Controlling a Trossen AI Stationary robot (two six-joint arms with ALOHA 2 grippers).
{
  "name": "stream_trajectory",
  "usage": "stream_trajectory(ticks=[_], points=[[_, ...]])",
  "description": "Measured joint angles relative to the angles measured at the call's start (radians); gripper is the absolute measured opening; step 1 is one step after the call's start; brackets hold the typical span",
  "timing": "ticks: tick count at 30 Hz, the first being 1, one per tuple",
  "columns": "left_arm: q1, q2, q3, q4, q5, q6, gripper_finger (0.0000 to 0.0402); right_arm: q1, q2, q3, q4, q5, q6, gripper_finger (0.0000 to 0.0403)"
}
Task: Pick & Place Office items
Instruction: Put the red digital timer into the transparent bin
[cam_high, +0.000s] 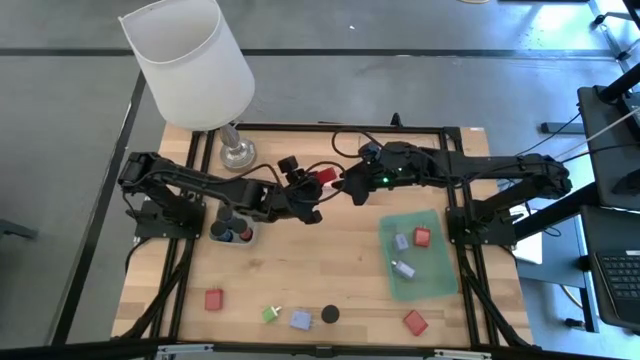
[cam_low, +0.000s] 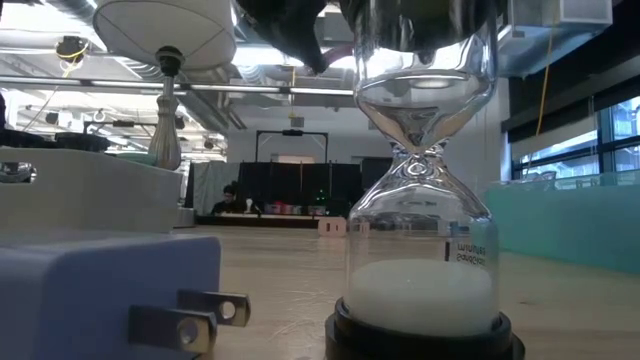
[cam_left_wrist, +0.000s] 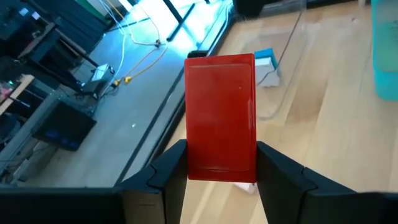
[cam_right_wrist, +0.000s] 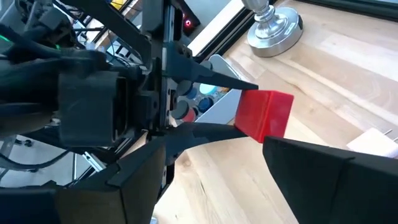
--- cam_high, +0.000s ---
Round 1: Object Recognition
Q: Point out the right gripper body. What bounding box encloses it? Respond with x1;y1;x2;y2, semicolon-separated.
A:
344;141;419;207

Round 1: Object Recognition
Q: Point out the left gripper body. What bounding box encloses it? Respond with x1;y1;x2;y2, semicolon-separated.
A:
264;172;324;224

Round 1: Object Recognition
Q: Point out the red plug adapter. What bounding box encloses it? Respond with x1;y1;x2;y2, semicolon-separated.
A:
402;309;430;337
412;226;433;249
204;288;225;312

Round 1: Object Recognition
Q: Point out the office chair base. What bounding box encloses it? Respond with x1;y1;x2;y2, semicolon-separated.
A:
592;0;640;64

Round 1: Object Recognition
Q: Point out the clear plastic tray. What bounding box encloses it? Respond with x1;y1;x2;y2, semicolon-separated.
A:
357;130;442;190

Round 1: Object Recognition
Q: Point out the grey plastic bin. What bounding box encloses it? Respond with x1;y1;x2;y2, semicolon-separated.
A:
206;199;261;249

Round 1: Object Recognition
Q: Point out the green translucent tray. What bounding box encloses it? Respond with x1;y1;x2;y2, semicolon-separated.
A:
378;209;460;303

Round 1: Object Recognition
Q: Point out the white shade table lamp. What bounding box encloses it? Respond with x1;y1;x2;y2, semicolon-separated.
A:
118;0;259;172

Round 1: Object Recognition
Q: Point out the white sheet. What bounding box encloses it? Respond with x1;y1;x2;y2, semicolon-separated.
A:
512;232;544;265

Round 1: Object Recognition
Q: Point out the black support beam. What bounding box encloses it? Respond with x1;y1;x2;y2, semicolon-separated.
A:
517;189;601;241

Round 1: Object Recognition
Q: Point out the grey stand foot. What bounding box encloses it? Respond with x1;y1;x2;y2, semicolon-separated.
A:
539;121;586;135

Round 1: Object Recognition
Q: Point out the black equipment stand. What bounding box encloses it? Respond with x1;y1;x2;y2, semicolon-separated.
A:
577;62;640;211

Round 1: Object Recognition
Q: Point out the black laptop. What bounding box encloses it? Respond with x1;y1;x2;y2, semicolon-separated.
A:
581;204;640;332

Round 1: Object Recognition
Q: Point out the dark floor object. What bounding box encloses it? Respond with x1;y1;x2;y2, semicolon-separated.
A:
0;218;39;240

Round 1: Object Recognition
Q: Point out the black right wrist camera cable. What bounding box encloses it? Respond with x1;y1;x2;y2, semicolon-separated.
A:
331;128;381;161

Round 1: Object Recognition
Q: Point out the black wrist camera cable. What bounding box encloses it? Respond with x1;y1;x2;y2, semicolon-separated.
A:
331;128;381;161
234;159;347;187

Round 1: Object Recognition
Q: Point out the black left wrist camera cable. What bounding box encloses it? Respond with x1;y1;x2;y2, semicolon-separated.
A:
234;159;347;187

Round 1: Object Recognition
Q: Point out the black aluminium rig frame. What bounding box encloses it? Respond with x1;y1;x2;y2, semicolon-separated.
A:
112;122;534;351

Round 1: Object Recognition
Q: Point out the silver metal bracket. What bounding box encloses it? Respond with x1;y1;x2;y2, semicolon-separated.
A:
433;348;494;360
158;343;215;359

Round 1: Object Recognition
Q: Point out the white cable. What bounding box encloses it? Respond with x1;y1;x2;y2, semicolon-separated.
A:
544;106;640;169

